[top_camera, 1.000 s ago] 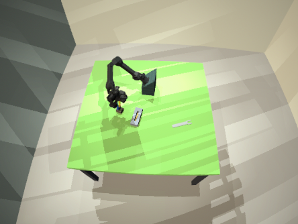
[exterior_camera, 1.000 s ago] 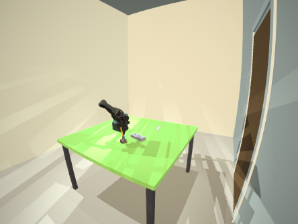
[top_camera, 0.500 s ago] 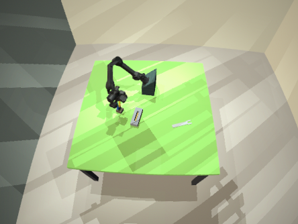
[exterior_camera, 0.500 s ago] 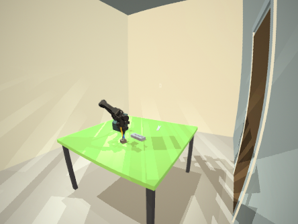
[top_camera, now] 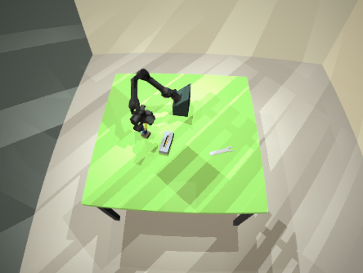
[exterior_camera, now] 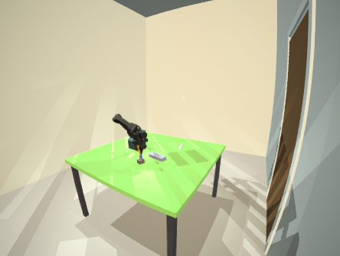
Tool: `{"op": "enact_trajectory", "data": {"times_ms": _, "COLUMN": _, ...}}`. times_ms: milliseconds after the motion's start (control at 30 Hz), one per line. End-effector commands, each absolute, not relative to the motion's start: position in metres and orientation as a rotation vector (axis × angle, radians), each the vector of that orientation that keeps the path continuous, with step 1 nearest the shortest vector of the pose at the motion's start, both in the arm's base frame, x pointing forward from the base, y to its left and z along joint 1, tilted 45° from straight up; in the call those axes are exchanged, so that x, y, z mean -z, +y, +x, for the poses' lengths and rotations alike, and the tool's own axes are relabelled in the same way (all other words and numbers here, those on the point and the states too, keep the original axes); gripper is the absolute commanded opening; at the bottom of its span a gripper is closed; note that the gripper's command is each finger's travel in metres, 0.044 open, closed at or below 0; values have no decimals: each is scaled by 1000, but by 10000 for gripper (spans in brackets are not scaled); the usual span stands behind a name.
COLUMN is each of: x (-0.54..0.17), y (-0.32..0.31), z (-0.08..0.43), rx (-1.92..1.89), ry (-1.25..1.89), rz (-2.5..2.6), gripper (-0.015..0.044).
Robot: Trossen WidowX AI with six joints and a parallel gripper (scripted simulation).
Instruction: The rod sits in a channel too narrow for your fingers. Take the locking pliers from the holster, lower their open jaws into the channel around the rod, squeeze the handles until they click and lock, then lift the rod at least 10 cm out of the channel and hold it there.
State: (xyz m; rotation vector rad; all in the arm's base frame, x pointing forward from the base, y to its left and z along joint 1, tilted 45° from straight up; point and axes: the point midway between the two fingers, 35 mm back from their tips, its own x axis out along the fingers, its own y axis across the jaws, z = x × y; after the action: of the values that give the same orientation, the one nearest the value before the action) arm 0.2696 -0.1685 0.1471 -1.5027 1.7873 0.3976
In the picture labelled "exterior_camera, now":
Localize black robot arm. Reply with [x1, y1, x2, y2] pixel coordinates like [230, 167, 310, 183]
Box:
[113, 114, 148, 142]

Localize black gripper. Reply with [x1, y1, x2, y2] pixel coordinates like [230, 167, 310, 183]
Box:
[132, 137, 147, 153]

